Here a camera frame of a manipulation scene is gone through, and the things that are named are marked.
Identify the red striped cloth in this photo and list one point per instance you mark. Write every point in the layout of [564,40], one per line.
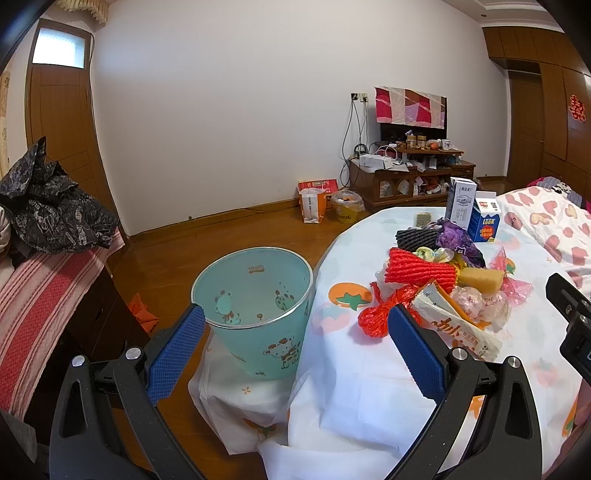
[37,302]

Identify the red plastic bag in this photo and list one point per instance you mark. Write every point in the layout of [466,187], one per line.
[374,320]

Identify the brown wooden wardrobe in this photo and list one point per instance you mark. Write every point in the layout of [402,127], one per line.
[544,70]

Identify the teal cartoon trash bin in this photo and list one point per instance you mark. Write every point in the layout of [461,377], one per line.
[257,302]

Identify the television with patchwork cover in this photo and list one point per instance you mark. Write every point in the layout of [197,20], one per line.
[402,110]

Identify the clear plastic wrap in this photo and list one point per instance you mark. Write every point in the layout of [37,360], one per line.
[487,312]

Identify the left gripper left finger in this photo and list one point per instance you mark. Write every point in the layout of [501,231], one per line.
[85,443]

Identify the black foam net sleeve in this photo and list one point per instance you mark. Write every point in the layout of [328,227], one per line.
[412,239]

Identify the red double happiness decal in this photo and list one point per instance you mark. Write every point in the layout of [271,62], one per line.
[577,109]

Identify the wooden tv cabinet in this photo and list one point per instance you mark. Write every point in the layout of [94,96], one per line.
[402,177]

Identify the red foam net sleeve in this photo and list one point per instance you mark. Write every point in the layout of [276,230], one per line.
[404,267]

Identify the white orange snack wrapper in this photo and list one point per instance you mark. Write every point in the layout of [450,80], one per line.
[437,313]

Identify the pink plastic wrapper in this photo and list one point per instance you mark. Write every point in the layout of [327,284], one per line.
[516,291]

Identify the white wall power socket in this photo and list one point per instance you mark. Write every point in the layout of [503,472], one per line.
[361,97]

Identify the green seaweed snack packet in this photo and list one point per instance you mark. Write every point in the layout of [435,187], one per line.
[423,219]

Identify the black plastic bag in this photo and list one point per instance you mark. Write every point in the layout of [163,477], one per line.
[48,210]

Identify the red white paper bag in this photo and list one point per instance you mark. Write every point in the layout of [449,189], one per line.
[315,198]

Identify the brown wooden door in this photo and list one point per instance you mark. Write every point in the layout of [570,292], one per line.
[58,105]

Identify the purple plastic wrapper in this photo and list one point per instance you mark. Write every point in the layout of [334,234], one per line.
[455,238]

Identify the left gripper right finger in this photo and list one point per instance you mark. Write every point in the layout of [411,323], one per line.
[506,440]

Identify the pink heart pattern quilt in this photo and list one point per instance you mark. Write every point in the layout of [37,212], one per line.
[546,213]

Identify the blue white milk carton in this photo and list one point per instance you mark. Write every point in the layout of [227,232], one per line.
[485,218]

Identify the white tall milk carton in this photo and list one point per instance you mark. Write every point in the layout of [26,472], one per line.
[460,202]

